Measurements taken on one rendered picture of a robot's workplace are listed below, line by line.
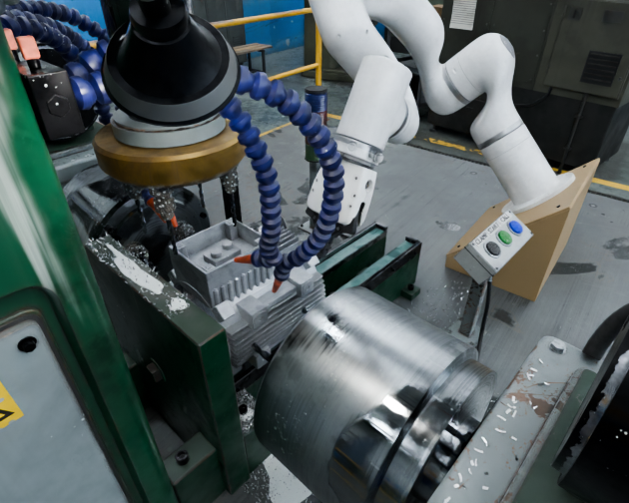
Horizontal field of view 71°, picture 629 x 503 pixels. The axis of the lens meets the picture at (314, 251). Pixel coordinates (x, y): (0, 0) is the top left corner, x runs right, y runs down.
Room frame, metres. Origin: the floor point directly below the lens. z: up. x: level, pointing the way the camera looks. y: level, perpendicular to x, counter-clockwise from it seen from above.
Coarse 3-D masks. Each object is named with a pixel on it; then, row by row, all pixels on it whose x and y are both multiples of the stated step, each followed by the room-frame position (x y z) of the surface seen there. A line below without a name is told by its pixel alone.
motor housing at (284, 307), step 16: (288, 240) 0.63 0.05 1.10; (256, 288) 0.53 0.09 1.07; (288, 288) 0.54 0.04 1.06; (320, 288) 0.58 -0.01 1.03; (208, 304) 0.48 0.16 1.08; (272, 304) 0.51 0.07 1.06; (288, 304) 0.53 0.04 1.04; (304, 304) 0.55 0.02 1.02; (240, 320) 0.48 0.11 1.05; (272, 320) 0.50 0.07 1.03; (288, 320) 0.53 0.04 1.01; (240, 336) 0.46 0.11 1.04; (256, 336) 0.47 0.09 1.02; (272, 336) 0.50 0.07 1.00; (240, 352) 0.45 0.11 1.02; (256, 352) 0.47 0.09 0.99
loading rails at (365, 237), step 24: (360, 240) 0.90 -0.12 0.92; (384, 240) 0.94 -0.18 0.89; (408, 240) 0.89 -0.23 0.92; (336, 264) 0.80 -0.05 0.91; (360, 264) 0.87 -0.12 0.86; (384, 264) 0.80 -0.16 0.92; (408, 264) 0.84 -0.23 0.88; (336, 288) 0.81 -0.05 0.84; (384, 288) 0.77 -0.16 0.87; (408, 288) 0.83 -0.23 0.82; (240, 384) 0.47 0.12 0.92
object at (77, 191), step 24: (96, 168) 0.78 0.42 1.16; (72, 192) 0.73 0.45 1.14; (96, 192) 0.70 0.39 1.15; (120, 192) 0.69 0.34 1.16; (96, 216) 0.65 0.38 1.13; (120, 216) 0.65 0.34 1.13; (144, 216) 0.68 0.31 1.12; (192, 216) 0.75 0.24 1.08; (120, 240) 0.64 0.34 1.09; (144, 240) 0.67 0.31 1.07; (168, 240) 0.70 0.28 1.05; (168, 264) 0.70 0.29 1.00
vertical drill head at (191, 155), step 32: (128, 0) 0.47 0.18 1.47; (128, 128) 0.47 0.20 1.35; (160, 128) 0.46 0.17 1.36; (192, 128) 0.47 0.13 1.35; (224, 128) 0.52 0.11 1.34; (128, 160) 0.43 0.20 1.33; (160, 160) 0.43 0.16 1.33; (192, 160) 0.44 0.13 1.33; (224, 160) 0.46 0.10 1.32; (128, 192) 0.50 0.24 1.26; (160, 192) 0.45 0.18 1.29
